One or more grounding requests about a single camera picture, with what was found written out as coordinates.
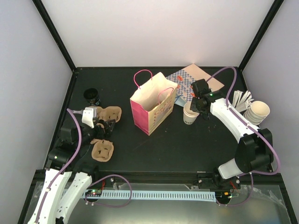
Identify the cream pink Cakes paper bag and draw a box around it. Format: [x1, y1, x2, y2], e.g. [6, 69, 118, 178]
[130, 70, 178, 135]

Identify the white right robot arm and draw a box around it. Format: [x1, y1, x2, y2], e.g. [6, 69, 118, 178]
[190, 79, 274, 188]

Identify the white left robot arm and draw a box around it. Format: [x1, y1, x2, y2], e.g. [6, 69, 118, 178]
[29, 119, 116, 224]

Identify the black open coffee cup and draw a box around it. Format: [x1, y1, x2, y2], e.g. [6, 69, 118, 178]
[83, 88, 100, 106]

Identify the blue checkered bakery paper bag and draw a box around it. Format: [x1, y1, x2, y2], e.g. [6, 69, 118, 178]
[166, 64, 211, 107]

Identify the tall white paper cup stack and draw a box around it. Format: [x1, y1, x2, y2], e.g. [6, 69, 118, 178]
[243, 101, 270, 126]

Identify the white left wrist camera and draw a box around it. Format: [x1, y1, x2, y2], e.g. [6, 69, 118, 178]
[81, 107, 97, 128]

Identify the white slotted cable rail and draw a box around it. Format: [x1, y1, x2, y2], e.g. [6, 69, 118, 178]
[82, 189, 232, 202]

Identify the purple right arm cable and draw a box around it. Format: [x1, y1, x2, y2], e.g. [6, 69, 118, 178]
[206, 66, 282, 176]

